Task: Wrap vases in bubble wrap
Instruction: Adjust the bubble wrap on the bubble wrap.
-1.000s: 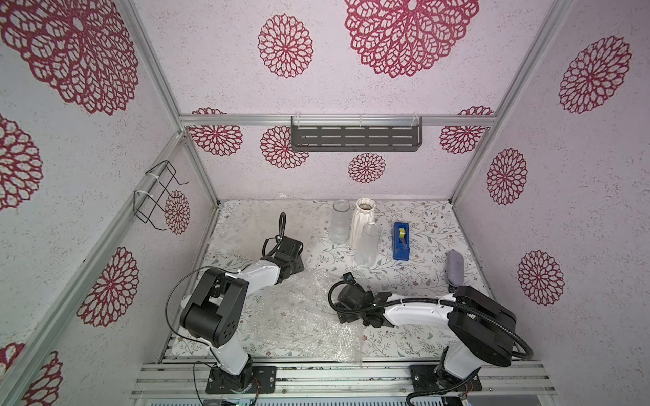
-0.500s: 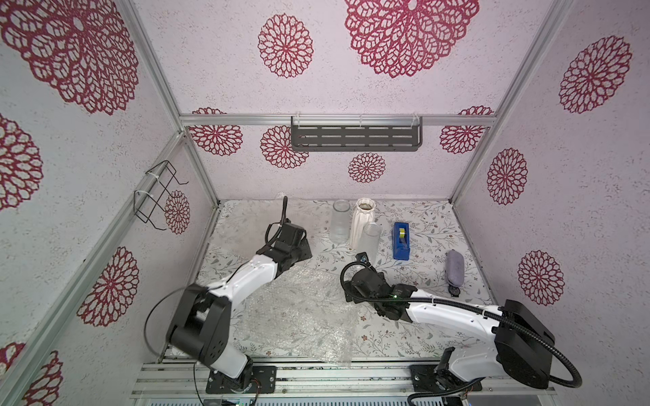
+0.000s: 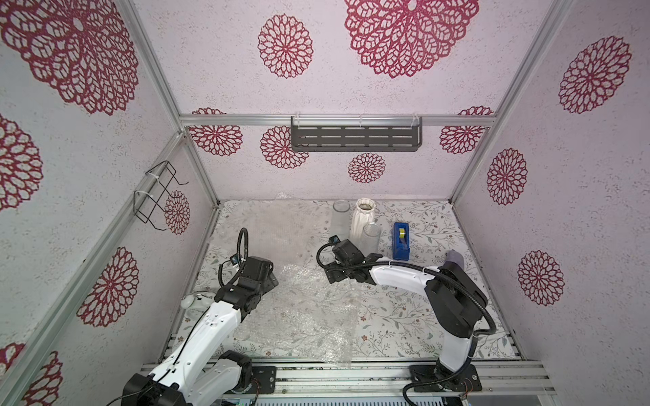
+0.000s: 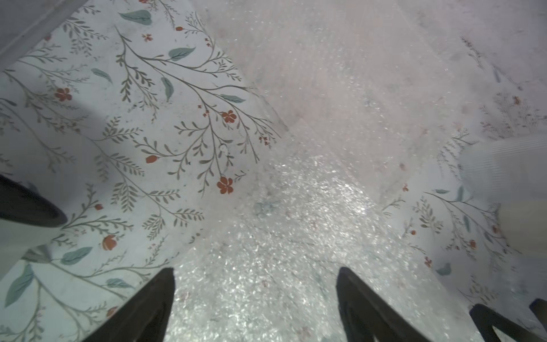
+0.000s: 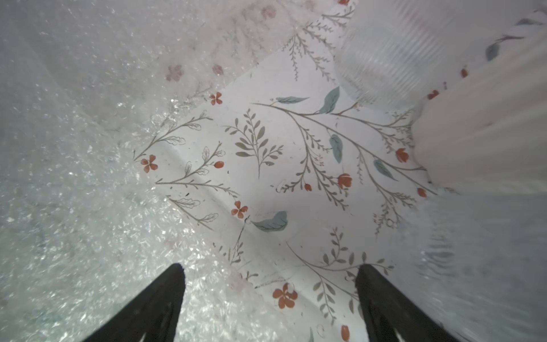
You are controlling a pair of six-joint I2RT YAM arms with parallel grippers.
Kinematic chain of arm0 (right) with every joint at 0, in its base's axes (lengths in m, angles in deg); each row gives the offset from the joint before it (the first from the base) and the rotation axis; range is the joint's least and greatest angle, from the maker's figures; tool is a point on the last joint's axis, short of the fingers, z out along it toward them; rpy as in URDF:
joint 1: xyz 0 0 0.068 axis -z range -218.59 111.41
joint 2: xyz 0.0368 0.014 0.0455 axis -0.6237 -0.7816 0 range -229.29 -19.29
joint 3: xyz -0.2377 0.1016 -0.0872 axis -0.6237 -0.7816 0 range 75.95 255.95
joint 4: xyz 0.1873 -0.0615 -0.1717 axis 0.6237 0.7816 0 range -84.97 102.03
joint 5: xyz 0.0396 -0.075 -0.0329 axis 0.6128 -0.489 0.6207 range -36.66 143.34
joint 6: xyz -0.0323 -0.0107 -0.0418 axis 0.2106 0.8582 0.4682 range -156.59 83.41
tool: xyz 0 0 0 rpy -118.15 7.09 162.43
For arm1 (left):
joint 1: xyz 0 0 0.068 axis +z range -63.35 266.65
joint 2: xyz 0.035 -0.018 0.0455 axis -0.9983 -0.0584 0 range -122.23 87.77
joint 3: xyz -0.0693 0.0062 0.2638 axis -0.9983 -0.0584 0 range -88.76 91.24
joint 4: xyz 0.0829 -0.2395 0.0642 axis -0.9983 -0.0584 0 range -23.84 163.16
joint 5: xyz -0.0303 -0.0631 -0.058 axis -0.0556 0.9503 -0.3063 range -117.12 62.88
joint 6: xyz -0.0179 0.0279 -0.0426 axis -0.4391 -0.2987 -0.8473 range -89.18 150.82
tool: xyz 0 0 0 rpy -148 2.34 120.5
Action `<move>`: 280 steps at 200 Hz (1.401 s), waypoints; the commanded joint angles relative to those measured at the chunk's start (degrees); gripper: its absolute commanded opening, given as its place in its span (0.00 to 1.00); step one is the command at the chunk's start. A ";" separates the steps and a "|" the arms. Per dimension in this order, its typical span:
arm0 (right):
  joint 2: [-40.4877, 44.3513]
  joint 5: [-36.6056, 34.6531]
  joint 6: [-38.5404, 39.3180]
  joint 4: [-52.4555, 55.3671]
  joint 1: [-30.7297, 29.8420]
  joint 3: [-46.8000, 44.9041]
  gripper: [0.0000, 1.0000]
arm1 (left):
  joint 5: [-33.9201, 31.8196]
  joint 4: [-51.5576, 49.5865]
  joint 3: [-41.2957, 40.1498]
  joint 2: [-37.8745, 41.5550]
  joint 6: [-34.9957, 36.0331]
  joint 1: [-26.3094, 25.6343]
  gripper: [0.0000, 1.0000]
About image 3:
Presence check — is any clear bubble wrap sheet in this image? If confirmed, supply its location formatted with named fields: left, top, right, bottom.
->
left=200, top=191, right=367, bottom=364

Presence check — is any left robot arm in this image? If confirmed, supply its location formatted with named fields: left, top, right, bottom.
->
left=108, top=228, right=278, bottom=405

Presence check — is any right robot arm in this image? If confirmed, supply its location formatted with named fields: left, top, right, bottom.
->
left=316, top=236, right=497, bottom=405

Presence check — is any blue tape dispenser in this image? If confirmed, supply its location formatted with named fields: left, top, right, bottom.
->
left=392, top=223, right=411, bottom=262

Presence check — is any white alarm clock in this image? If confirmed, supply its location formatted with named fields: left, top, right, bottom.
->
left=180, top=291, right=215, bottom=321

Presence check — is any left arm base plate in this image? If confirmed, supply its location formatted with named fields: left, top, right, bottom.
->
left=226, top=365, right=277, bottom=395

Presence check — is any black wire wall rack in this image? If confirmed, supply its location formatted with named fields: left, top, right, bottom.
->
left=132, top=160, right=188, bottom=232

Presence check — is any grey slotted wall shelf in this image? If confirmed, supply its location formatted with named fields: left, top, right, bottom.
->
left=289, top=117, right=423, bottom=152

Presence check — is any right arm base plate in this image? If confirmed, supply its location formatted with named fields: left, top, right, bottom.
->
left=409, top=365, right=483, bottom=393

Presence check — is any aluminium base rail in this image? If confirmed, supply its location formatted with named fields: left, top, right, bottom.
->
left=252, top=358, right=556, bottom=400

